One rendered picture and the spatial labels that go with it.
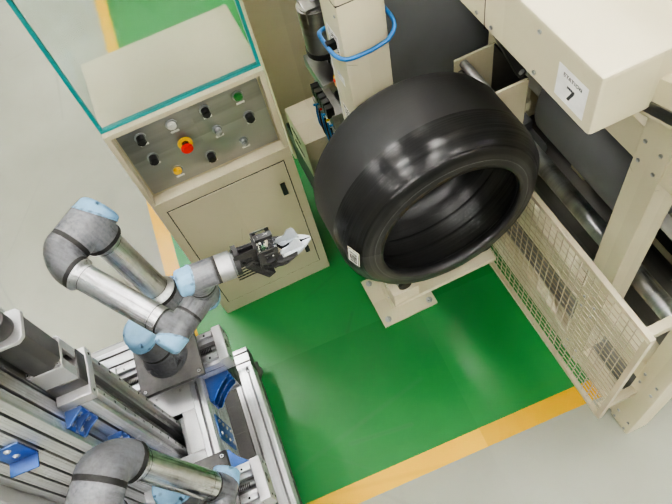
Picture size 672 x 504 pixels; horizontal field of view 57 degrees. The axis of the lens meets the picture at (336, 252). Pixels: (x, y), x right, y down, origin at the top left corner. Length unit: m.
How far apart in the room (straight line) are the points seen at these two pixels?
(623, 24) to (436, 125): 0.45
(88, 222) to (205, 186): 0.65
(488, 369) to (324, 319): 0.77
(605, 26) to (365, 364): 1.90
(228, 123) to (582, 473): 1.87
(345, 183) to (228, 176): 0.86
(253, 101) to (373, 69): 0.59
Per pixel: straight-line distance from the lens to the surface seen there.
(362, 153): 1.53
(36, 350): 1.51
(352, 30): 1.65
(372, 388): 2.76
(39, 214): 3.93
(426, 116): 1.52
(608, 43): 1.26
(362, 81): 1.76
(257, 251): 1.57
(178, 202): 2.36
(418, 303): 2.89
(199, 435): 2.19
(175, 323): 1.66
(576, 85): 1.26
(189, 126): 2.19
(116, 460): 1.47
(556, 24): 1.29
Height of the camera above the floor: 2.60
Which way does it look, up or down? 57 degrees down
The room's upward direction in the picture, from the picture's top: 17 degrees counter-clockwise
